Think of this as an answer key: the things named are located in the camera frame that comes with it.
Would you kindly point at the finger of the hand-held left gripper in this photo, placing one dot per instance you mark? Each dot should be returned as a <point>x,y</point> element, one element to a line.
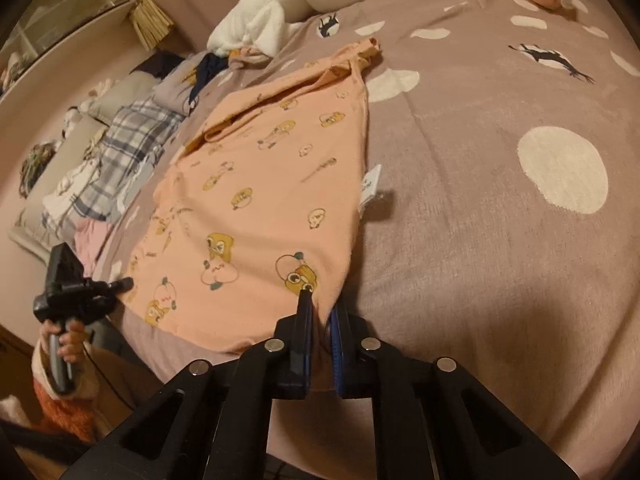
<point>122,286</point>

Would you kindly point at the mustard yellow cloth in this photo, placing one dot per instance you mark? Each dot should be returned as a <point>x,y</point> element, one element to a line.
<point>189,76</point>

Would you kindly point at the small light pink cloth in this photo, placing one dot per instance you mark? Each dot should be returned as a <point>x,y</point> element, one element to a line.
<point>247,55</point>

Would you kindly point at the colourful tangled cloth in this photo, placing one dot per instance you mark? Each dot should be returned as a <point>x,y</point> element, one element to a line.
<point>36,167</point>

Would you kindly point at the light pink crumpled cloth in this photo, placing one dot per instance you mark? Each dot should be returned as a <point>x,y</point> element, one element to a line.
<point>92,240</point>

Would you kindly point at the person's left hand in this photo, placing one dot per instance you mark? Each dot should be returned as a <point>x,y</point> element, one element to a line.
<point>74,342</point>

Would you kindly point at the white wall shelf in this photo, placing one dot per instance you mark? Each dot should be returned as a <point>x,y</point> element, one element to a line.
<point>60,20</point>

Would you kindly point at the beige long cushion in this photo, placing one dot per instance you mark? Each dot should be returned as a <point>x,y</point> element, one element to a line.
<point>45,180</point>

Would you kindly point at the person's left forearm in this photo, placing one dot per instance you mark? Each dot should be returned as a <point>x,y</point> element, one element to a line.
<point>65,410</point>

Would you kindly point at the grey beige pillow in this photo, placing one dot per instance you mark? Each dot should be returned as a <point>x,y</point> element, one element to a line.
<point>125,92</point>

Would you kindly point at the orange cartoon print shirt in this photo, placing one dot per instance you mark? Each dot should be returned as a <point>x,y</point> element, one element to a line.
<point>250,200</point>

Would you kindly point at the straw tassel bundle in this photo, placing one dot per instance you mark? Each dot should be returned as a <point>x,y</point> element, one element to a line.
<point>150,22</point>

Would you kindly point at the dark brown pillow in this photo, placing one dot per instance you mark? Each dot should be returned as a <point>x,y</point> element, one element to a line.
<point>160,62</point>

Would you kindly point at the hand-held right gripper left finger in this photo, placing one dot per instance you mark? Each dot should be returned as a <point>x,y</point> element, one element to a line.
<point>302,322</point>

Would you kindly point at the small white plush toy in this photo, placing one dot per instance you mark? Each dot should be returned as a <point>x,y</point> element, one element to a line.
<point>75,120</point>

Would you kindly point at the grey plaid blanket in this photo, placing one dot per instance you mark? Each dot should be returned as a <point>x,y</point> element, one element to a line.
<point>135,130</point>

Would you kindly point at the mauve polka dot bedspread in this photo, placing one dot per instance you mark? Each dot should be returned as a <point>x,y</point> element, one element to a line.
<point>475,260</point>

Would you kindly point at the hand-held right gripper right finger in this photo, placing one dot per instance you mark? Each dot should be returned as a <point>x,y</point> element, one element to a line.
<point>339,355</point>

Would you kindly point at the navy blue cloth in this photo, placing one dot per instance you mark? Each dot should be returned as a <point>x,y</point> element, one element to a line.
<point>210,67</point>

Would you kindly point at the mauve pillow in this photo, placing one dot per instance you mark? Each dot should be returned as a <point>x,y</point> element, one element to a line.
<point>172,92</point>

